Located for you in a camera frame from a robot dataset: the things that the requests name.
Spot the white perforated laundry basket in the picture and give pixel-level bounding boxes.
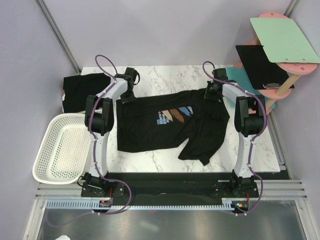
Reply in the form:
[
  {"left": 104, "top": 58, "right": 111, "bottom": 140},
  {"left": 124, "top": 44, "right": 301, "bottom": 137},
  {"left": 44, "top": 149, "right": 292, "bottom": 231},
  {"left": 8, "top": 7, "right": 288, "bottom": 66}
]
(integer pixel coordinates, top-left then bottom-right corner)
[{"left": 32, "top": 113, "right": 91, "bottom": 185}]

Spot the aluminium frame rail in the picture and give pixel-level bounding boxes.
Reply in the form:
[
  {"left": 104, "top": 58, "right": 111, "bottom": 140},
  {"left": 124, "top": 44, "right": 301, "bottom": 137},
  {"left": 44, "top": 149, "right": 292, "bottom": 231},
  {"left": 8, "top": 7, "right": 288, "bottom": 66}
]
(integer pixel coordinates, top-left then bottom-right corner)
[{"left": 34, "top": 0, "right": 82, "bottom": 75}]

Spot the light blue cable duct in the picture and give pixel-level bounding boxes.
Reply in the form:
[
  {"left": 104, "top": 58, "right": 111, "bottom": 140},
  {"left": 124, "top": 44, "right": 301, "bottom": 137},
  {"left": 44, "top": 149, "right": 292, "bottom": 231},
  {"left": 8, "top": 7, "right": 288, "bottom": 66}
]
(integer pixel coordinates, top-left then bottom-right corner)
[{"left": 45, "top": 199, "right": 239, "bottom": 211}]

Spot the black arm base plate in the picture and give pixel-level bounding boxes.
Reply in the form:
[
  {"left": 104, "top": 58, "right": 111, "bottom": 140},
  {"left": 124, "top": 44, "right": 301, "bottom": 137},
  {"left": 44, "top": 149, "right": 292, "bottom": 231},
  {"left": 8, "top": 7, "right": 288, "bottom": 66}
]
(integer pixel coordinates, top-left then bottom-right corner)
[{"left": 81, "top": 172, "right": 259, "bottom": 199}]

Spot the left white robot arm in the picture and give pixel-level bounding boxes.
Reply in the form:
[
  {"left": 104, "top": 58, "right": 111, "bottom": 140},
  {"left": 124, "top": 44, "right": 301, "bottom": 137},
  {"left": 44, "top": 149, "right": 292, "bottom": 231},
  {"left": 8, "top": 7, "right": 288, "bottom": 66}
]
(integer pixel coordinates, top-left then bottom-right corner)
[{"left": 84, "top": 73, "right": 140, "bottom": 178}]

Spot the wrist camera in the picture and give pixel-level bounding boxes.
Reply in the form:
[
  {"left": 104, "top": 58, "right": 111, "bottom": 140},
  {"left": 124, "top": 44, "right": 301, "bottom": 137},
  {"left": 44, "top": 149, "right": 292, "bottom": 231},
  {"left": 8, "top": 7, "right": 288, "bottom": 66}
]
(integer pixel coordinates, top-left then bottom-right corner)
[
  {"left": 124, "top": 67, "right": 141, "bottom": 86},
  {"left": 212, "top": 68, "right": 228, "bottom": 81}
]

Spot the teal mat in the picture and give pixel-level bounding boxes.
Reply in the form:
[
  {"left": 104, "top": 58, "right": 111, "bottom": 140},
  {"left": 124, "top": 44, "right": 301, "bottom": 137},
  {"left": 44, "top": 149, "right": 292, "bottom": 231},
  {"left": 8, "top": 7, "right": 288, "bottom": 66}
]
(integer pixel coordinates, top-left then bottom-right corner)
[{"left": 225, "top": 67, "right": 260, "bottom": 95}]

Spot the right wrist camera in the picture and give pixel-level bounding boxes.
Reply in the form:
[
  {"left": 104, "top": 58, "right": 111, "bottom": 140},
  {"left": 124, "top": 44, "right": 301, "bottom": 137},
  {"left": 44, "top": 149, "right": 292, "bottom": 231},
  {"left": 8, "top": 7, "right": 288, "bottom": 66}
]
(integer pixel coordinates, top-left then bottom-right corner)
[{"left": 212, "top": 68, "right": 228, "bottom": 81}]

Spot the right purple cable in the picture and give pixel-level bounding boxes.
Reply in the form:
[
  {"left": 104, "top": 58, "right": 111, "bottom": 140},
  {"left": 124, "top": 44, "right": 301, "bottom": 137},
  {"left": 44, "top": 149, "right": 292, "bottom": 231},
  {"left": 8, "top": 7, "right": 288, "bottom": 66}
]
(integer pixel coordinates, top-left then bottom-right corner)
[{"left": 202, "top": 60, "right": 268, "bottom": 217}]

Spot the black printed t shirt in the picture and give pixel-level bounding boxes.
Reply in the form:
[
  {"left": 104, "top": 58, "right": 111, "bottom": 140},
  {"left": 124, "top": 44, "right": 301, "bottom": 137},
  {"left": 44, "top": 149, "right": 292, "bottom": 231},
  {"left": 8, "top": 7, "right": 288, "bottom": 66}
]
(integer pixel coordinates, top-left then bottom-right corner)
[{"left": 116, "top": 88, "right": 230, "bottom": 166}]

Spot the folded black t shirt stack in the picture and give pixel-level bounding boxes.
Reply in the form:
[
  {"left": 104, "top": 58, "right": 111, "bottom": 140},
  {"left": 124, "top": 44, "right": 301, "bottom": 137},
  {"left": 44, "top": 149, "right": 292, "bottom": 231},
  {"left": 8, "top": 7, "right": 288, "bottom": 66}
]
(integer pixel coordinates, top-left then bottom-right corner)
[{"left": 62, "top": 73, "right": 111, "bottom": 113}]

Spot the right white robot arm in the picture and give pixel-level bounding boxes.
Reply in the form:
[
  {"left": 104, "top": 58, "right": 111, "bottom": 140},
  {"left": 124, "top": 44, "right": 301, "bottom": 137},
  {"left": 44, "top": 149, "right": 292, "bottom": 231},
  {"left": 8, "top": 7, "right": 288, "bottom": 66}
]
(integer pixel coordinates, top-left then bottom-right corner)
[{"left": 204, "top": 80, "right": 267, "bottom": 179}]

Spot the black clipboard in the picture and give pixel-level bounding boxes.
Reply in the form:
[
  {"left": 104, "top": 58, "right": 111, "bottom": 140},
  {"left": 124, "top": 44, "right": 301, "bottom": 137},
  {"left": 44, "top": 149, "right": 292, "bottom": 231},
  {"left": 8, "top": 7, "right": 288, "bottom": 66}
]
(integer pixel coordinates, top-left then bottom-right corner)
[{"left": 235, "top": 45, "right": 289, "bottom": 90}]

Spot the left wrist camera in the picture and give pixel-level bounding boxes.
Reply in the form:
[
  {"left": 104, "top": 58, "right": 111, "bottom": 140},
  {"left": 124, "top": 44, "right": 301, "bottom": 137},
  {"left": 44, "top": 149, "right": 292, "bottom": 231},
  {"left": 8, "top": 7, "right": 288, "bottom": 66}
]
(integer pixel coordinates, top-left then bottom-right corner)
[{"left": 124, "top": 67, "right": 141, "bottom": 86}]

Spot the green clipboard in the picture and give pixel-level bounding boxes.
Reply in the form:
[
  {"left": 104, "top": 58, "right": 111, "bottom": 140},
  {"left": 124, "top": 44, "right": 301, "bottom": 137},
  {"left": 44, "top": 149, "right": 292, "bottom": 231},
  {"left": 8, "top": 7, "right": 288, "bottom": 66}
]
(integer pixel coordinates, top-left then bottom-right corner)
[{"left": 250, "top": 17, "right": 320, "bottom": 64}]

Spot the pink wooden shelf stand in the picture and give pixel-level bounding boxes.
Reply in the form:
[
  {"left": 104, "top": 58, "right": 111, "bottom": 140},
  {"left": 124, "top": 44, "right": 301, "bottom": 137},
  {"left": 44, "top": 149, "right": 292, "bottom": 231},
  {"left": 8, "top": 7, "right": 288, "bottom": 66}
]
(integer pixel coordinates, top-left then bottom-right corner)
[{"left": 232, "top": 11, "right": 318, "bottom": 118}]

